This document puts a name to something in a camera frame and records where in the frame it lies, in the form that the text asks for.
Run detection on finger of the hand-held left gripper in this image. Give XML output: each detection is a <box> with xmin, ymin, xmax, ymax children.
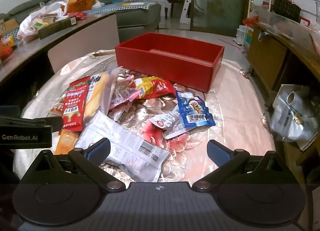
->
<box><xmin>0</xmin><ymin>105</ymin><xmax>20</xmax><ymax>117</ymax></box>
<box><xmin>0</xmin><ymin>116</ymin><xmax>63</xmax><ymax>131</ymax></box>

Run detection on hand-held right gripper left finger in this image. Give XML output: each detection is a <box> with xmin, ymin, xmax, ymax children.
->
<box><xmin>32</xmin><ymin>138</ymin><xmax>126</xmax><ymax>193</ymax></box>

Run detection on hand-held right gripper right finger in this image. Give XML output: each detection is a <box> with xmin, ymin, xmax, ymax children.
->
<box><xmin>191</xmin><ymin>140</ymin><xmax>285</xmax><ymax>193</ymax></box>

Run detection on yellow orange snack packet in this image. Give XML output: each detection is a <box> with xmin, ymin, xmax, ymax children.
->
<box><xmin>54</xmin><ymin>130</ymin><xmax>80</xmax><ymax>155</ymax></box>

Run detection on white snack packet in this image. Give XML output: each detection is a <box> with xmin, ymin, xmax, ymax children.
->
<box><xmin>74</xmin><ymin>110</ymin><xmax>170</xmax><ymax>183</ymax></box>

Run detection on red long snack packet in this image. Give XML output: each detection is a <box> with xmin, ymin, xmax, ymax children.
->
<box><xmin>61</xmin><ymin>76</ymin><xmax>91</xmax><ymax>131</ymax></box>

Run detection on blue snack packet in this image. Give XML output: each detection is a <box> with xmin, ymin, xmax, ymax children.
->
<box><xmin>174</xmin><ymin>89</ymin><xmax>216</xmax><ymax>128</ymax></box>

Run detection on small white red packet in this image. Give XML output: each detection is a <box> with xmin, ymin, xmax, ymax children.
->
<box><xmin>147</xmin><ymin>111</ymin><xmax>187</xmax><ymax>139</ymax></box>

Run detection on clear yellow cake packet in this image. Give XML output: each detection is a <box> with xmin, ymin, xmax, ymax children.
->
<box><xmin>84</xmin><ymin>67</ymin><xmax>123</xmax><ymax>124</ymax></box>

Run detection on pink clear snack packet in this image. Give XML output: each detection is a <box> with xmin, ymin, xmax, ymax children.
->
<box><xmin>109</xmin><ymin>75</ymin><xmax>142</xmax><ymax>111</ymax></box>

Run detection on red yellow gummy packet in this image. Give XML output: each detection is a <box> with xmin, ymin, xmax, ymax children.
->
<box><xmin>130</xmin><ymin>76</ymin><xmax>177</xmax><ymax>100</ymax></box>

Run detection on red cardboard box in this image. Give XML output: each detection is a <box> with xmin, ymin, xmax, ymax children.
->
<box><xmin>115</xmin><ymin>32</ymin><xmax>225</xmax><ymax>93</ymax></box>

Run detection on green brown snack packet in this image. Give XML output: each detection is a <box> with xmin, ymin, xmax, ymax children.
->
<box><xmin>108</xmin><ymin>103</ymin><xmax>137</xmax><ymax>123</ymax></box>

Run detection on dark top side table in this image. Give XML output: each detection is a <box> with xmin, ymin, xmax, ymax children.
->
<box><xmin>0</xmin><ymin>12</ymin><xmax>120</xmax><ymax>89</ymax></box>

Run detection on orange snack packs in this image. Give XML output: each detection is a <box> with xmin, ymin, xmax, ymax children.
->
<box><xmin>0</xmin><ymin>36</ymin><xmax>15</xmax><ymax>61</ymax></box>

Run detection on silver plastic bag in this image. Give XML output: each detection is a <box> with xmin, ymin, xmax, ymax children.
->
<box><xmin>270</xmin><ymin>85</ymin><xmax>318</xmax><ymax>143</ymax></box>

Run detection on brown cardboard box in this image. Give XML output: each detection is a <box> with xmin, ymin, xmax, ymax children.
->
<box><xmin>0</xmin><ymin>18</ymin><xmax>19</xmax><ymax>34</ymax></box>

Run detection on dark green box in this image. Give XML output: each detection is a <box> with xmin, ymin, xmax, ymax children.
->
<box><xmin>37</xmin><ymin>17</ymin><xmax>77</xmax><ymax>40</ymax></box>

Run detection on white plastic bag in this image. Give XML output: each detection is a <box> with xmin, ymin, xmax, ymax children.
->
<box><xmin>17</xmin><ymin>0</ymin><xmax>69</xmax><ymax>44</ymax></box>

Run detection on wooden cabinet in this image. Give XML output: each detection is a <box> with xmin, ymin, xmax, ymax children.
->
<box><xmin>246</xmin><ymin>22</ymin><xmax>320</xmax><ymax>104</ymax></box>

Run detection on red snack bag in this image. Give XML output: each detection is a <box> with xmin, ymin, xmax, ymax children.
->
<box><xmin>67</xmin><ymin>12</ymin><xmax>87</xmax><ymax>20</ymax></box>

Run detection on white stacked containers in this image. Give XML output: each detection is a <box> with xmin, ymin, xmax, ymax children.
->
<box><xmin>235</xmin><ymin>25</ymin><xmax>253</xmax><ymax>46</ymax></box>

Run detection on orange plastic basket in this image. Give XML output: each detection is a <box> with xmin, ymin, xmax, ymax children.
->
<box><xmin>67</xmin><ymin>0</ymin><xmax>100</xmax><ymax>13</ymax></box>

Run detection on red tray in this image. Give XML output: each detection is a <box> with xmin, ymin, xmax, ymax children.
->
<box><xmin>242</xmin><ymin>17</ymin><xmax>258</xmax><ymax>28</ymax></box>

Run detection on grey sofa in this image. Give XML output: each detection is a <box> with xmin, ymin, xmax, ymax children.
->
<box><xmin>0</xmin><ymin>0</ymin><xmax>162</xmax><ymax>31</ymax></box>

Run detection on blue white sofa blanket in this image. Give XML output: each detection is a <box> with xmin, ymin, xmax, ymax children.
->
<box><xmin>82</xmin><ymin>0</ymin><xmax>170</xmax><ymax>15</ymax></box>

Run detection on white step stool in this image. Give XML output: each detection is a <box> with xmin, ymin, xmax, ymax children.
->
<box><xmin>179</xmin><ymin>0</ymin><xmax>193</xmax><ymax>24</ymax></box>

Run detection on glass sliding door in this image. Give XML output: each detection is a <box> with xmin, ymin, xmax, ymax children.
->
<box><xmin>191</xmin><ymin>0</ymin><xmax>248</xmax><ymax>36</ymax></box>

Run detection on dark wicker basket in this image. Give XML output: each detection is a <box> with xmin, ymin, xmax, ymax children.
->
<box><xmin>272</xmin><ymin>0</ymin><xmax>302</xmax><ymax>23</ymax></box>

